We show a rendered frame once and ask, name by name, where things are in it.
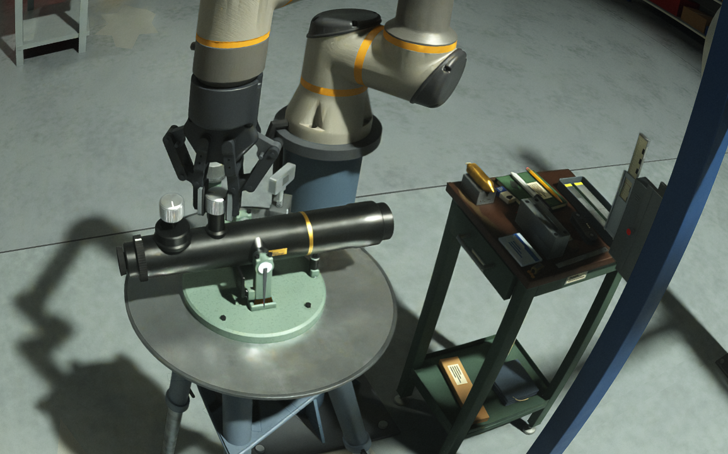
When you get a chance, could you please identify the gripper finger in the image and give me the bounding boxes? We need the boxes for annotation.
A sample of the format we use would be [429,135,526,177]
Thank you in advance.
[222,129,283,218]
[163,125,214,210]

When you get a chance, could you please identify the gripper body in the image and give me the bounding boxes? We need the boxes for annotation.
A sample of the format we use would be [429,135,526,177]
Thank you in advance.
[188,74,263,150]

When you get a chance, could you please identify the silver knurled micrometer knob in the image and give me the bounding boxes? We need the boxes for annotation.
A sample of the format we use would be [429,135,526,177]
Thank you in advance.
[158,192,187,223]

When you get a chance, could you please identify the black focus knob silver cap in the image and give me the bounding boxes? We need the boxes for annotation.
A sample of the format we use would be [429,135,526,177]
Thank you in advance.
[204,194,228,239]

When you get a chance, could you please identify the black level telescope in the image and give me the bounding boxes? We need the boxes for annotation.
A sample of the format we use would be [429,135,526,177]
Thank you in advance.
[117,201,395,283]

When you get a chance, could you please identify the green round level base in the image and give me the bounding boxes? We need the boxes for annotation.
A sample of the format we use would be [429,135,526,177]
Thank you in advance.
[182,264,327,344]

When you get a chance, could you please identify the black scale rack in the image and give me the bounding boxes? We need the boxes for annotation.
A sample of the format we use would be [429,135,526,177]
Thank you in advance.
[557,176,615,269]

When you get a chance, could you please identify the dark grey scale holder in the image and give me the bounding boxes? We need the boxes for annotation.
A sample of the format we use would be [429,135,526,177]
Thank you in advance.
[609,176,667,282]

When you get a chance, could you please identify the white metal stand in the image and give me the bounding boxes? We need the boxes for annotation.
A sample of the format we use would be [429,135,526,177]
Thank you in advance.
[13,0,91,68]

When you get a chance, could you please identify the grey round instrument stand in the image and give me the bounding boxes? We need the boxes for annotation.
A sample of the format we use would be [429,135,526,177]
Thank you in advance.
[124,207,398,454]

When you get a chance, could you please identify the yellow tool on grey block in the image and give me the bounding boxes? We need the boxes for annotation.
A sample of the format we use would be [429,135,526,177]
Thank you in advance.
[462,163,497,206]

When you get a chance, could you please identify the green box white label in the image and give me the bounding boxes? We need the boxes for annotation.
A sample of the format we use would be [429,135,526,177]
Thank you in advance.
[509,171,554,204]

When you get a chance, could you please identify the blue white card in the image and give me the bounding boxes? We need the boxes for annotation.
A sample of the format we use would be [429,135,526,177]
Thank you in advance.
[497,231,543,266]

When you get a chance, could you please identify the yellow pencil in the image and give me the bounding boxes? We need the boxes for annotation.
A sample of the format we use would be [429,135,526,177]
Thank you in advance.
[525,166,564,205]

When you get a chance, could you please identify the dark green cart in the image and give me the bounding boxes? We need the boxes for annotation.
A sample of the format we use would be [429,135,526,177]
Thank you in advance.
[397,168,624,454]

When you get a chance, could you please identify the dark grey block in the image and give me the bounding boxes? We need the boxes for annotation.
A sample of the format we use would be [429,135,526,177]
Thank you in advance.
[514,196,572,257]

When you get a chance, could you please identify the brown box white label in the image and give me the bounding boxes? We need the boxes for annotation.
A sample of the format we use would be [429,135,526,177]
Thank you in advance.
[438,356,491,424]

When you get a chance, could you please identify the dark blue notebook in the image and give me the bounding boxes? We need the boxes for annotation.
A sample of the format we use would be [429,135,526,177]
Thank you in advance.
[495,361,541,405]

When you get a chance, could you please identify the grey T-handle clamp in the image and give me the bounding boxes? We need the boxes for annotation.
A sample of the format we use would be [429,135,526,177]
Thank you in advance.
[267,162,298,207]

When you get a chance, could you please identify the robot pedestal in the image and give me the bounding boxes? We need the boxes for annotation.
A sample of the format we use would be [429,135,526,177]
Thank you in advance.
[274,117,383,213]

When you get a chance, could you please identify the green tilting drum bracket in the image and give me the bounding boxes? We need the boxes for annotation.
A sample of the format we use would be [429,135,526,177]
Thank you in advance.
[247,237,276,312]

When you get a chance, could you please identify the blue jig column frame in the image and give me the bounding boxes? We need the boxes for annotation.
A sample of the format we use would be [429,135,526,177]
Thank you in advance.
[526,0,728,454]

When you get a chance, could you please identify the dark wall shelf unit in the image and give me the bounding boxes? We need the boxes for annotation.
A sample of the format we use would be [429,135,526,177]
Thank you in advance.
[640,0,725,40]

